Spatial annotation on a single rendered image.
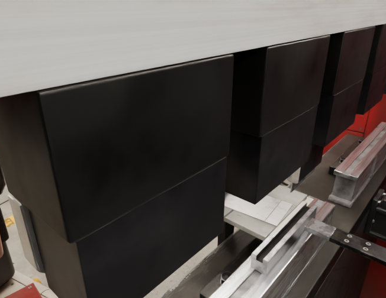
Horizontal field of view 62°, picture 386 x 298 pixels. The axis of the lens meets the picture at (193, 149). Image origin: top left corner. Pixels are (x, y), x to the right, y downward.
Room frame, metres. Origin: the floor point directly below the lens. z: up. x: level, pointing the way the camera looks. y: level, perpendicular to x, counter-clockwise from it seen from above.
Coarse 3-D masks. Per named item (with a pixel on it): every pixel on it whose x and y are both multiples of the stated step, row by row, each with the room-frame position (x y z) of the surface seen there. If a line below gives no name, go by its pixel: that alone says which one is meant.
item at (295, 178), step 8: (312, 144) 0.48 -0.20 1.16; (312, 152) 0.49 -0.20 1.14; (320, 152) 0.52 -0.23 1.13; (312, 160) 0.49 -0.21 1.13; (320, 160) 0.53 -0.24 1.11; (304, 168) 0.47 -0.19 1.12; (312, 168) 0.50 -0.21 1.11; (296, 176) 0.46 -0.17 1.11; (304, 176) 0.48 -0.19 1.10; (296, 184) 0.48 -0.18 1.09
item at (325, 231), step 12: (312, 228) 0.46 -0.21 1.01; (324, 228) 0.46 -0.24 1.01; (336, 228) 0.46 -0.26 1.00; (336, 240) 0.43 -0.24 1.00; (348, 240) 0.43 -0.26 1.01; (360, 240) 0.43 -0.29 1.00; (360, 252) 0.41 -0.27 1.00; (372, 252) 0.40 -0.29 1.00; (384, 252) 0.40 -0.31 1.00; (384, 264) 0.38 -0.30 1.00
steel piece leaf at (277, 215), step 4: (280, 204) 0.54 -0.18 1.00; (284, 204) 0.54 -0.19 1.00; (288, 204) 0.54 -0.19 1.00; (292, 204) 0.54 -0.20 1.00; (276, 208) 0.53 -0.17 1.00; (280, 208) 0.53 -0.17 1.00; (284, 208) 0.53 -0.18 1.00; (288, 208) 0.53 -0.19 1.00; (272, 212) 0.51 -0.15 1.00; (276, 212) 0.51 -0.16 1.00; (280, 212) 0.51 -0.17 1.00; (284, 212) 0.51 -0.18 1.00; (272, 216) 0.50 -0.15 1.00; (276, 216) 0.50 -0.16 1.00; (280, 216) 0.50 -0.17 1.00; (268, 220) 0.49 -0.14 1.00; (272, 220) 0.49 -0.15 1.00; (276, 220) 0.49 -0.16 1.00; (280, 220) 0.49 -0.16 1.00; (272, 224) 0.48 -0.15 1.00; (276, 224) 0.48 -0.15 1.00
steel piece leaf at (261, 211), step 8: (224, 200) 0.55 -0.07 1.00; (232, 200) 0.55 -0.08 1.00; (240, 200) 0.55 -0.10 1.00; (264, 200) 0.55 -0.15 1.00; (272, 200) 0.55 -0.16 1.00; (280, 200) 0.55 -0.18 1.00; (232, 208) 0.53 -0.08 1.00; (240, 208) 0.53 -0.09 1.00; (248, 208) 0.53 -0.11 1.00; (256, 208) 0.53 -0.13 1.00; (264, 208) 0.53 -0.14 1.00; (272, 208) 0.53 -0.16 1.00; (256, 216) 0.50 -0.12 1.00; (264, 216) 0.50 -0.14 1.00
